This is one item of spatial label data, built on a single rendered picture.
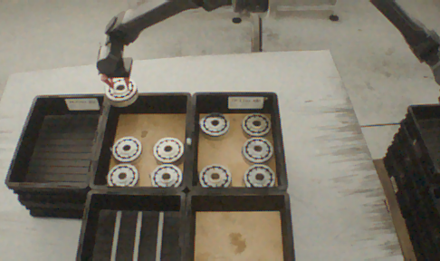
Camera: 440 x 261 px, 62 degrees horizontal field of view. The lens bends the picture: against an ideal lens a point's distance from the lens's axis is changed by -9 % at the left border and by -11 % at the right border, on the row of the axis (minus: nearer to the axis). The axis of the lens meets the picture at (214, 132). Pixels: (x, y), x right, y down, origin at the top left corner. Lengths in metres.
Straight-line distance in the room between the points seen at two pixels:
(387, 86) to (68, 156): 2.27
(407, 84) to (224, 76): 1.68
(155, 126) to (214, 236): 0.48
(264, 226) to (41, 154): 0.83
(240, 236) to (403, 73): 2.25
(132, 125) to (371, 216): 0.92
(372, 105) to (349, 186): 1.37
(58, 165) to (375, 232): 1.13
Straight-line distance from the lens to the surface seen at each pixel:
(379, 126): 2.73
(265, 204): 1.24
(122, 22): 1.09
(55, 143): 1.53
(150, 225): 1.27
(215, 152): 1.39
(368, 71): 3.09
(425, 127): 2.16
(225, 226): 1.25
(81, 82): 1.92
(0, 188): 1.68
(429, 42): 1.12
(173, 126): 1.47
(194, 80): 1.81
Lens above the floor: 1.96
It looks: 52 degrees down
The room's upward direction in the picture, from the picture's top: 1 degrees counter-clockwise
